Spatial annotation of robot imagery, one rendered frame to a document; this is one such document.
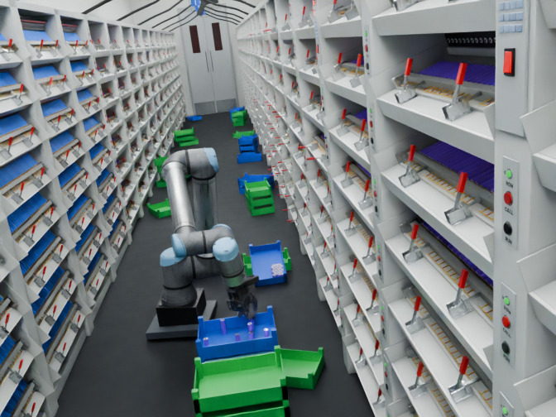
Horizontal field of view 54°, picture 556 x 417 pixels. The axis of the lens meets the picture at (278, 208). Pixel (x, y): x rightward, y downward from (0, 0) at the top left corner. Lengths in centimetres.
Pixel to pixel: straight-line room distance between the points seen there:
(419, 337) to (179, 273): 169
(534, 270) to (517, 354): 14
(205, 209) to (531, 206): 205
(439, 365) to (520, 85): 73
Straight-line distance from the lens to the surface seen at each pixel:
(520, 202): 77
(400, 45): 139
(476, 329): 106
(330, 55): 206
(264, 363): 201
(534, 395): 89
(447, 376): 127
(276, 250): 355
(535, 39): 72
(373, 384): 219
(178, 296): 289
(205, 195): 261
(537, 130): 73
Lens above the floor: 143
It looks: 17 degrees down
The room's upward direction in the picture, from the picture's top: 7 degrees counter-clockwise
